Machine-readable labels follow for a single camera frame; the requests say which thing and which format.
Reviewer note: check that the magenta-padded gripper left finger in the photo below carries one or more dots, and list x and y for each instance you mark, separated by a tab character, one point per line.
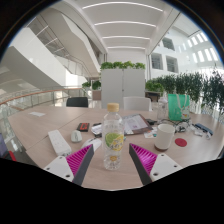
78	160

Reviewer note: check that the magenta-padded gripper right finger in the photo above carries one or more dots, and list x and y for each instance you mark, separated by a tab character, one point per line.
145	160

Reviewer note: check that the clear lime-label drink bottle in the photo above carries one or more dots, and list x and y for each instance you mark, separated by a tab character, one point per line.
112	140

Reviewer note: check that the white computer mouse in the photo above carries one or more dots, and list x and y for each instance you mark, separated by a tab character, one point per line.
93	143

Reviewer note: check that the small grey-white computer mouse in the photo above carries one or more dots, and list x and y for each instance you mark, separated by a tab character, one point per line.
76	136

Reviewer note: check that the colourful sticker sheet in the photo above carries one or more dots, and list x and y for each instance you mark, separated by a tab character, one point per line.
150	133

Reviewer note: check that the white paper cup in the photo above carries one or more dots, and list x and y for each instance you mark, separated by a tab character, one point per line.
165	136

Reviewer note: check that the small black red box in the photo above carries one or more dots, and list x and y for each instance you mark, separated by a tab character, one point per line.
83	126

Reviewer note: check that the white blister packet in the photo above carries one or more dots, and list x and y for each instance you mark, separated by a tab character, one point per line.
96	131

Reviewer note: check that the printed brochure booklet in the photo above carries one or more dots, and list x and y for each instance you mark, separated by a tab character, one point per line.
135	124

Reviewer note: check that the black charger block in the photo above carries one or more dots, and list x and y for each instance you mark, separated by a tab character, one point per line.
150	121

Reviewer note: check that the flat round red coaster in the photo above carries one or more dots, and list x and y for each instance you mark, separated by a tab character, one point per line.
181	142

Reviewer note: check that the black notebook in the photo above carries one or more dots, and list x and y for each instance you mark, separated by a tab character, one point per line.
97	124

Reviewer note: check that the clear plastic bottle white cap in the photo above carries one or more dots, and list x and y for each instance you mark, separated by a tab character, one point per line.
162	111

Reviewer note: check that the white chair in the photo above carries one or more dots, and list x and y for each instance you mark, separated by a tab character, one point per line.
137	103

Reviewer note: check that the black chair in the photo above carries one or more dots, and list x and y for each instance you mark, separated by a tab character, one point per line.
77	101

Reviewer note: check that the green tote bag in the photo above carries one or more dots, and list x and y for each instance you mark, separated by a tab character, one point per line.
176	106

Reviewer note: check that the white paper sheet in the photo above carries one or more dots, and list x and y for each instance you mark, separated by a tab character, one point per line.
36	114

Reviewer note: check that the glass balustrade wooden handrail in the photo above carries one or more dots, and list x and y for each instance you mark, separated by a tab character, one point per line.
33	98

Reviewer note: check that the small potted green plants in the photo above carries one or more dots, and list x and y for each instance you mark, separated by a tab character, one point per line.
96	85

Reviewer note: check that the white cabinet with greenery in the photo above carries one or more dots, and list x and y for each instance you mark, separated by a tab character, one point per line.
121	83

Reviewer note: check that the green hedge plants row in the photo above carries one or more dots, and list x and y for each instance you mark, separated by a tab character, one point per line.
193	86

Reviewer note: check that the ceiling light strips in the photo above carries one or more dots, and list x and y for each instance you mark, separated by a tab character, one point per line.
125	22

